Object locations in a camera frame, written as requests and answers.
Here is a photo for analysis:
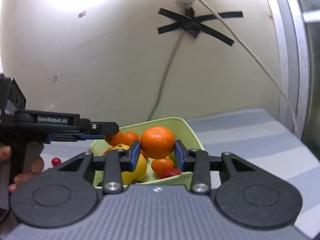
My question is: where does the large orange mandarin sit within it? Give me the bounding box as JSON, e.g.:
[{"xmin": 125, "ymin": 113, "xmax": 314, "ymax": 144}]
[{"xmin": 140, "ymin": 126, "xmax": 175, "ymax": 159}]

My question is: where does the person's left hand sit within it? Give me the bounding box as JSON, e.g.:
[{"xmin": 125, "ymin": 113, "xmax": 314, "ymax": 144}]
[{"xmin": 1, "ymin": 144, "xmax": 44, "ymax": 193}]

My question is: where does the yellow lemon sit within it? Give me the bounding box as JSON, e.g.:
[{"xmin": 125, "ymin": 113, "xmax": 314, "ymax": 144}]
[{"xmin": 108, "ymin": 143, "xmax": 148, "ymax": 184}]

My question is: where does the orange mandarin in basket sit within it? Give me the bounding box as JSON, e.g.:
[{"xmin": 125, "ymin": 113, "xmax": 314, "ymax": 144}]
[{"xmin": 122, "ymin": 131, "xmax": 139, "ymax": 146}]

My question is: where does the green plastic basket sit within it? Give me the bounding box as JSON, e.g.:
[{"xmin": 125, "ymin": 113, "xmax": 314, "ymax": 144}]
[{"xmin": 88, "ymin": 116, "xmax": 205, "ymax": 188}]

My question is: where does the small orange mandarin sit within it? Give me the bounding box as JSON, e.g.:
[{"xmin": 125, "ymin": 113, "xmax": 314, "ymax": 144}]
[{"xmin": 151, "ymin": 158, "xmax": 175, "ymax": 176}]

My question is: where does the small red cherry tomato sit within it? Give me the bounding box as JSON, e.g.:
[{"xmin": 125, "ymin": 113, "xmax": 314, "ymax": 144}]
[{"xmin": 51, "ymin": 157, "xmax": 62, "ymax": 167}]

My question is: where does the black tape cross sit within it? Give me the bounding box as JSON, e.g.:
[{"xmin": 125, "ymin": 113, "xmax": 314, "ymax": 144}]
[{"xmin": 157, "ymin": 7, "xmax": 234, "ymax": 47}]

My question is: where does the grey cable on wall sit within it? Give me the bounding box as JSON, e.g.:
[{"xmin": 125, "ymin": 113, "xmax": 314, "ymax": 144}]
[{"xmin": 147, "ymin": 33, "xmax": 186, "ymax": 122}]

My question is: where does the white power cable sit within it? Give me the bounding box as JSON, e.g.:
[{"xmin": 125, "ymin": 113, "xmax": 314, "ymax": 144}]
[{"xmin": 143, "ymin": 0, "xmax": 301, "ymax": 138}]

